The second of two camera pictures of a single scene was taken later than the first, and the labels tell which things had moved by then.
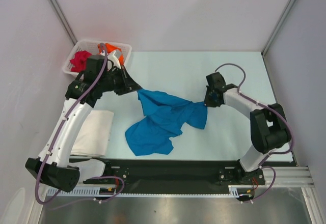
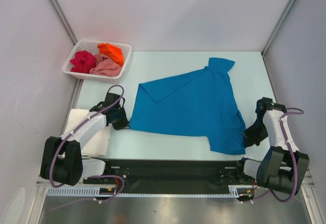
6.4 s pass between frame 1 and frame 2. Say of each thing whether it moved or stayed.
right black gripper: moved
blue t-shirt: moved
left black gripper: moved
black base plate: stayed
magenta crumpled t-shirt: stayed
